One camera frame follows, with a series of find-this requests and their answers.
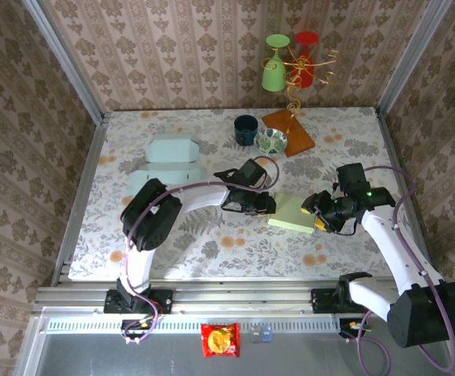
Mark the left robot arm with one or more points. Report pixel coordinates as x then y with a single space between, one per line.
149 215

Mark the green wine glass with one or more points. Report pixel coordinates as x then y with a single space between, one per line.
272 76

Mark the small blue packet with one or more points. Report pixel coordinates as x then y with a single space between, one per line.
266 333

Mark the left aluminium corner post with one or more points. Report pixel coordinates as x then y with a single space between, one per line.
66 62

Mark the red snack packet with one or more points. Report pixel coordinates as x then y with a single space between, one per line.
220 340

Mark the aluminium side rail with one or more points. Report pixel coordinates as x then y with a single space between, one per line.
405 156
82 196

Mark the aluminium corner post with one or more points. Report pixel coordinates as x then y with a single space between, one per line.
411 58
66 62

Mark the left aluminium side rail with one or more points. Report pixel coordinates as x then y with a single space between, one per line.
82 196

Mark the green paper box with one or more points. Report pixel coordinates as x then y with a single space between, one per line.
289 211

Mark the light blue paper box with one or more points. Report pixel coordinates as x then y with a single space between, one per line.
170 150

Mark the floral tablecloth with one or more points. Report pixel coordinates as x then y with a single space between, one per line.
211 258

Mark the dark blue mug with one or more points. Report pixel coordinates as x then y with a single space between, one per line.
246 133

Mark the leaf pattern bowl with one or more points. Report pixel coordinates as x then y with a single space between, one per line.
270 143

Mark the red wine glass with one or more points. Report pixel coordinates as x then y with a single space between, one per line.
306 39

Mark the right aluminium side rail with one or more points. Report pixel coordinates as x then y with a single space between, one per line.
405 156

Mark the small grey packet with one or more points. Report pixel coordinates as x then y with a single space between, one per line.
255 334

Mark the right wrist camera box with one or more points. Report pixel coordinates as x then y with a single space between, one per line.
352 174

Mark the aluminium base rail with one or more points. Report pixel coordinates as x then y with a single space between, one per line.
243 297

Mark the right aluminium corner post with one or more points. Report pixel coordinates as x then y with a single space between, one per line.
411 58

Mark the grey metal shelf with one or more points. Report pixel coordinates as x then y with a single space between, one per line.
94 356

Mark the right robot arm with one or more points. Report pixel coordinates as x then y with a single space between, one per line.
407 250

